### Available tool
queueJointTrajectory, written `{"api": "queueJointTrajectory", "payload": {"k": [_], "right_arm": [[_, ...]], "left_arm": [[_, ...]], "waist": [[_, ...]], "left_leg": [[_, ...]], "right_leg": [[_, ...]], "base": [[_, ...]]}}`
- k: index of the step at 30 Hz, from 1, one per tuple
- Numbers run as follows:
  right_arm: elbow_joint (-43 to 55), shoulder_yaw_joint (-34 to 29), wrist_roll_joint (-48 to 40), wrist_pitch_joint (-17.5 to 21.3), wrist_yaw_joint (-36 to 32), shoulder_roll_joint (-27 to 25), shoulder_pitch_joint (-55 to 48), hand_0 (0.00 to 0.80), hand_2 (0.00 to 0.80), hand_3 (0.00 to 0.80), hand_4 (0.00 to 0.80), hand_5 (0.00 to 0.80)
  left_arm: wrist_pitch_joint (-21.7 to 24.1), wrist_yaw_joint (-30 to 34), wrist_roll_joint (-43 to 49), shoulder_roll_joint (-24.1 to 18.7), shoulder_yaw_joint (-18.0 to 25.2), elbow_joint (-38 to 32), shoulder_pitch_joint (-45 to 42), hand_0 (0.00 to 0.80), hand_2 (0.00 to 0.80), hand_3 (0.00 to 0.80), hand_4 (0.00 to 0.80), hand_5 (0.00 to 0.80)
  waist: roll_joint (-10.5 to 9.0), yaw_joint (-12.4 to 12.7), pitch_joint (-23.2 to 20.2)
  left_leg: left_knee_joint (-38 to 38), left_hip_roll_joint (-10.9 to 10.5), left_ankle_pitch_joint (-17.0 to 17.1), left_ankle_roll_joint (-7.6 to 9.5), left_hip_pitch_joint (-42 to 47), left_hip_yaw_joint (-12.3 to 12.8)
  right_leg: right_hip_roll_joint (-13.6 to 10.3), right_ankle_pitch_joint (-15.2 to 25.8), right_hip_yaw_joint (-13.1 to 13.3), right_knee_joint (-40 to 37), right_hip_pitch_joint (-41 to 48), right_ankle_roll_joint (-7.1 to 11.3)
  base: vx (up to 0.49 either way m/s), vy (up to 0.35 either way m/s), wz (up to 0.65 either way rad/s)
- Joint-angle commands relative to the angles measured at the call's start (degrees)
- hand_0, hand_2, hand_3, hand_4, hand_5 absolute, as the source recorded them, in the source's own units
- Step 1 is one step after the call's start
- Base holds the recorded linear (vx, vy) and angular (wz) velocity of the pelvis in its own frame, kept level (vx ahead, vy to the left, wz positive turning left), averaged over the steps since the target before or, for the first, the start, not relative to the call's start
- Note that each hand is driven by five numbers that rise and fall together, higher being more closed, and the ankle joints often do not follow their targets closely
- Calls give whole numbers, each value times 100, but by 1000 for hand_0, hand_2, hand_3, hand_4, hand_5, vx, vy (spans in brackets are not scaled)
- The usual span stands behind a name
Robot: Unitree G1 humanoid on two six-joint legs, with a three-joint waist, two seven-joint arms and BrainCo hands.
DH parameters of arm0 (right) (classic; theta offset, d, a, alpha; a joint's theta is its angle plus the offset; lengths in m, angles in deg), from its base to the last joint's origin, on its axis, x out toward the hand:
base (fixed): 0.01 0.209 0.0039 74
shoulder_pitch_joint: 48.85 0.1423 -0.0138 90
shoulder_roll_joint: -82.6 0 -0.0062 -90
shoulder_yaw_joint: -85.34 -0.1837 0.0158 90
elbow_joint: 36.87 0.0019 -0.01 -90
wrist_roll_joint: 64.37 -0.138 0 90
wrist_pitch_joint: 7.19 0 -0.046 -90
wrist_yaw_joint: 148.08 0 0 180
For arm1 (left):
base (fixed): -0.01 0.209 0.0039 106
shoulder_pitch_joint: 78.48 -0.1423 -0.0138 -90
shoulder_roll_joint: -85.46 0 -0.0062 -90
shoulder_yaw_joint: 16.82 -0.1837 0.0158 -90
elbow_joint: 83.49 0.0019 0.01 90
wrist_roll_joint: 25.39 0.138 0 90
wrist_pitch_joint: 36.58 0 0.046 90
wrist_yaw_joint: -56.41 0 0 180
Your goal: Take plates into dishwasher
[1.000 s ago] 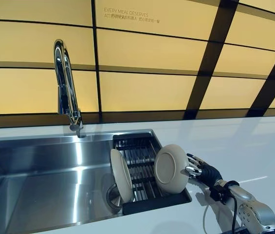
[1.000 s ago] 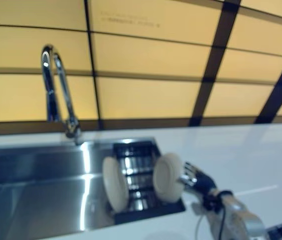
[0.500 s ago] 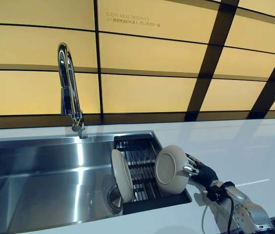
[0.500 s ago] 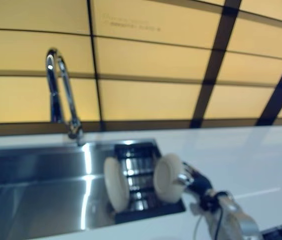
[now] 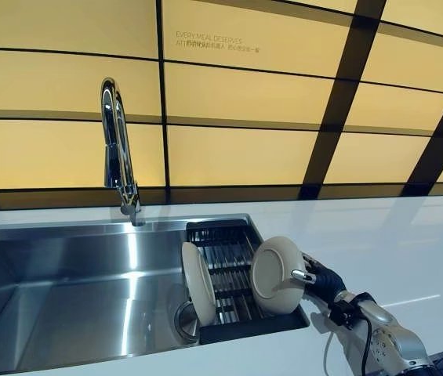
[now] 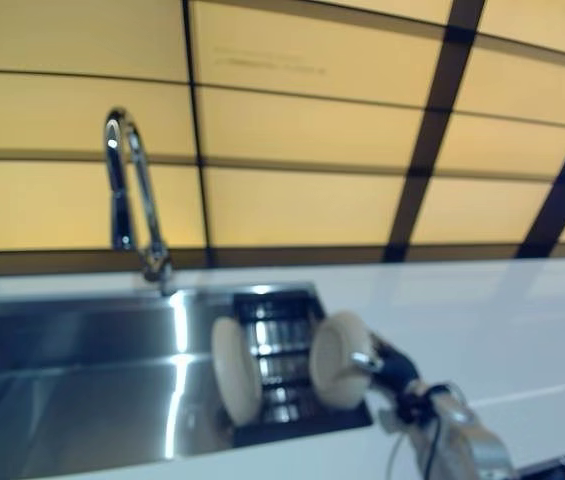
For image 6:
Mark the cream round plate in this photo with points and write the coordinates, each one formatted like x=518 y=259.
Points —
x=236 y=370
x=337 y=365

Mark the stainless steel kitchen sink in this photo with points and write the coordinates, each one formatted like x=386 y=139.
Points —
x=77 y=380

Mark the chrome gooseneck faucet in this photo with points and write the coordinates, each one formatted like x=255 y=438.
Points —
x=129 y=200

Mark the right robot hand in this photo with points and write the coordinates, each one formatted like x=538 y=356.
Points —
x=397 y=370

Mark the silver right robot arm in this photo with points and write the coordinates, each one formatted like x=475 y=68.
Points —
x=467 y=440

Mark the black dish drying rack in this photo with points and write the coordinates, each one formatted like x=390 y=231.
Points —
x=282 y=345

